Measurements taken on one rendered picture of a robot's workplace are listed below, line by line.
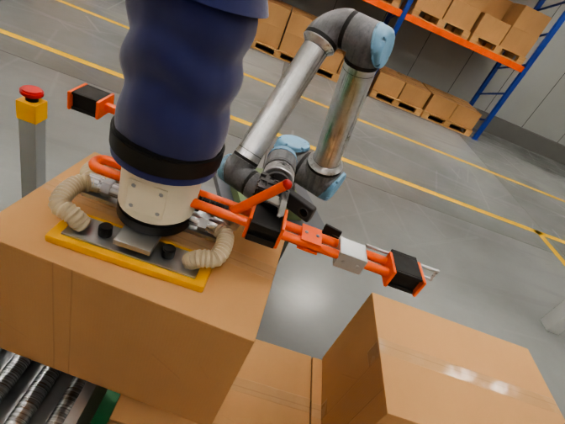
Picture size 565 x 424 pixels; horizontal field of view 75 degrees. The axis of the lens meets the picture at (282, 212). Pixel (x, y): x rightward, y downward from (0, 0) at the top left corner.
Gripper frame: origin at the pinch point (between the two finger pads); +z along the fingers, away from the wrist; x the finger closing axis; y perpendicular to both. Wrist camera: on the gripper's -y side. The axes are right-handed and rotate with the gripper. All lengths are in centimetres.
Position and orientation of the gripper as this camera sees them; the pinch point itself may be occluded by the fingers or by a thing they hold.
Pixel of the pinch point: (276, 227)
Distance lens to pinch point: 85.2
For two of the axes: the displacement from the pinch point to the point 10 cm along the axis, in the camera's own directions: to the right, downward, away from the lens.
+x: 3.5, -7.6, -5.4
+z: -1.0, 5.5, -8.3
